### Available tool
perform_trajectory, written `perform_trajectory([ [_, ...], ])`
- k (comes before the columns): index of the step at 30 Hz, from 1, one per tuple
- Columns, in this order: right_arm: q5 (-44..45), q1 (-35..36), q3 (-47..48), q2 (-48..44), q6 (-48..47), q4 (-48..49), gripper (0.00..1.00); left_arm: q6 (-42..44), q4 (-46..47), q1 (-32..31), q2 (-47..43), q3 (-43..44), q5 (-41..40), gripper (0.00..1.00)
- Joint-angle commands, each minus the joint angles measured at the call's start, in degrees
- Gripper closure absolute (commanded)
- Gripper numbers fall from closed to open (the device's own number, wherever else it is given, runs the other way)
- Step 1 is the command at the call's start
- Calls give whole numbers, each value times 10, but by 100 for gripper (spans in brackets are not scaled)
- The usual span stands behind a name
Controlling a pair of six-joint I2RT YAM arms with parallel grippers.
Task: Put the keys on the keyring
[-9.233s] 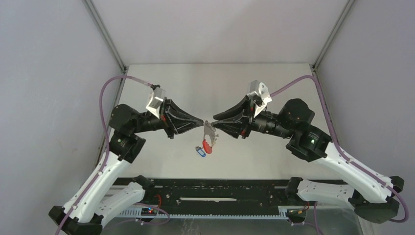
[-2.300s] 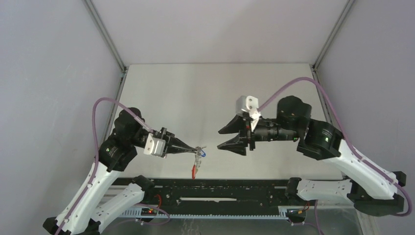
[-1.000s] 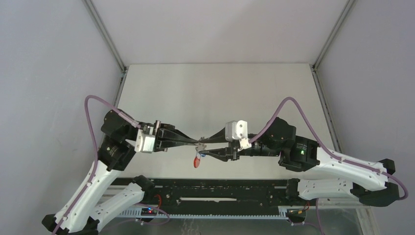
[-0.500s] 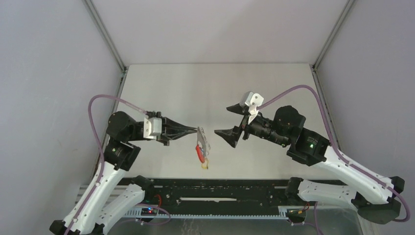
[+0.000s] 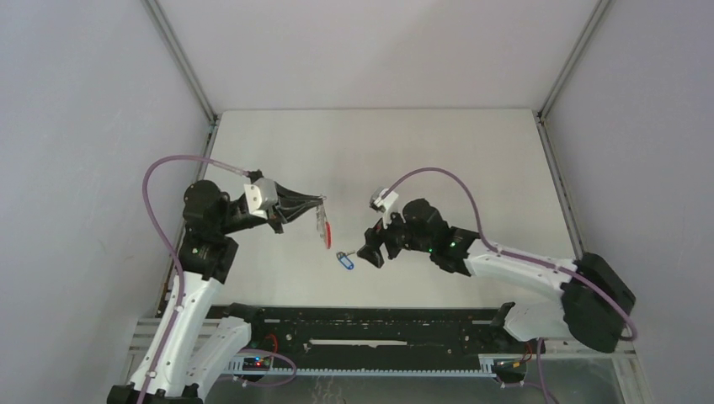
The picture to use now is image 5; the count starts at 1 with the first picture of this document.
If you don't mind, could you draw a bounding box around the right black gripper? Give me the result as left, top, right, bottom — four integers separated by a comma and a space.
357, 204, 434, 268

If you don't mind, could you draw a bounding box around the metal key holder red handle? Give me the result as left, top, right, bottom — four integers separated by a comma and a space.
316, 204, 332, 250

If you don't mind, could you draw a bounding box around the blue key tag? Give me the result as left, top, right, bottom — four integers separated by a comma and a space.
336, 251, 355, 270

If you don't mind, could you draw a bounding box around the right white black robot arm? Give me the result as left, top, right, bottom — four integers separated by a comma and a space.
356, 199, 636, 354

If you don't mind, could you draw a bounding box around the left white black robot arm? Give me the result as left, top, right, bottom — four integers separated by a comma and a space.
107, 178, 324, 403

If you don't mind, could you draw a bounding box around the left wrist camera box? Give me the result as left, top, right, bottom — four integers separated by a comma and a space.
243, 178, 279, 220

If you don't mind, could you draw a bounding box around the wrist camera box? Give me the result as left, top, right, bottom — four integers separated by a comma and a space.
243, 178, 279, 220
370, 188, 398, 229

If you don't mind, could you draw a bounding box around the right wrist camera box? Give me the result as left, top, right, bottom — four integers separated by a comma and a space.
370, 188, 398, 229

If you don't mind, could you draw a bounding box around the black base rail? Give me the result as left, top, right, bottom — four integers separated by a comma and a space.
208, 303, 536, 369

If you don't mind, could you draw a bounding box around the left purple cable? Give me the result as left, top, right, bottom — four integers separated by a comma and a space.
135, 155, 300, 404

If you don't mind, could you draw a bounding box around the purple cable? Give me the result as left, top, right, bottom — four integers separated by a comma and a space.
385, 166, 638, 404
135, 155, 300, 404

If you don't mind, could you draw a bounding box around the grey slotted cable duct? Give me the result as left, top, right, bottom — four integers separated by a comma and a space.
218, 355, 536, 380

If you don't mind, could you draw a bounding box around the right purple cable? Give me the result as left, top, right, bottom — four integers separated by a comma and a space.
385, 166, 638, 404

